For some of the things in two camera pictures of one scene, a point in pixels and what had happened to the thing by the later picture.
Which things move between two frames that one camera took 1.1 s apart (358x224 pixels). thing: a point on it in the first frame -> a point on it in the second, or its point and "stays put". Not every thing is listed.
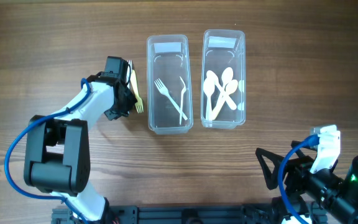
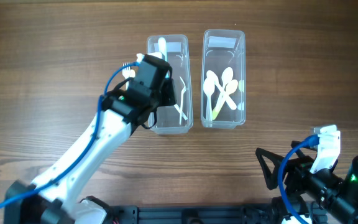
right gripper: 289,171 stays put
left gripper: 124,98 -> 169,92
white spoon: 212,76 stays put
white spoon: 208,86 stays put
